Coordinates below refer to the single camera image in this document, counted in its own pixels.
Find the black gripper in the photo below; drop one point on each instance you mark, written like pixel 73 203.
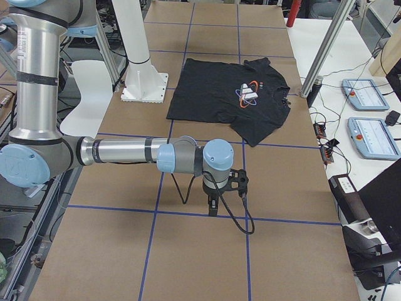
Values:
pixel 212 191

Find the black printed t-shirt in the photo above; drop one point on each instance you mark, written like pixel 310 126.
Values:
pixel 251 97

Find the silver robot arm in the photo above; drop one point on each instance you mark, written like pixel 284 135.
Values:
pixel 37 151

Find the brown paper table cover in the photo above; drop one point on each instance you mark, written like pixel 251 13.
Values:
pixel 132 233

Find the lower orange connector board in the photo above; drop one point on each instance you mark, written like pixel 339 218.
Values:
pixel 326 150

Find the orange connector board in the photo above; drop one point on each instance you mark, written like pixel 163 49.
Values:
pixel 326 150
pixel 319 130

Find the upper orange connector board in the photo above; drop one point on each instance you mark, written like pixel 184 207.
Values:
pixel 319 130

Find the black water bottle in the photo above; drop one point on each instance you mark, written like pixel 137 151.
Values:
pixel 314 91

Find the white plastic chair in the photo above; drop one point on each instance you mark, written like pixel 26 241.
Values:
pixel 95 86

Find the black monitor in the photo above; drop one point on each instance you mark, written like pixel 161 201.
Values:
pixel 381 198

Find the lower blue teach pendant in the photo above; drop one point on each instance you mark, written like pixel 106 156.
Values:
pixel 372 139

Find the blue teach pendant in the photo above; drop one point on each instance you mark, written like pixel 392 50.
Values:
pixel 364 95
pixel 372 139

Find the upper blue teach pendant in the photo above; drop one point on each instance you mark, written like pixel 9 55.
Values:
pixel 364 95

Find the black computer mouse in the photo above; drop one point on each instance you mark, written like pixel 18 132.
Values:
pixel 392 118

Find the red cylinder bottle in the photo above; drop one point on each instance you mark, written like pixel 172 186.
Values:
pixel 295 6

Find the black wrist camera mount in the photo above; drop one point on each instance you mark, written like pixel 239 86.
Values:
pixel 237 181

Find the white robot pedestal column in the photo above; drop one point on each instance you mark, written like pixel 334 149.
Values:
pixel 143 83

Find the aluminium frame post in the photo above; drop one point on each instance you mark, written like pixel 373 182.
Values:
pixel 325 47

